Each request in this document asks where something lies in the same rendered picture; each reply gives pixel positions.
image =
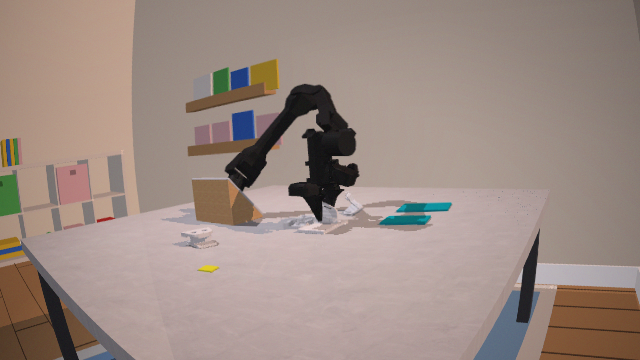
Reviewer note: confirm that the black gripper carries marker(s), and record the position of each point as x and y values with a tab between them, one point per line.
316	190

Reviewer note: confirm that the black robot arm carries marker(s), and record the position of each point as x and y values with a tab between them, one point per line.
336	140

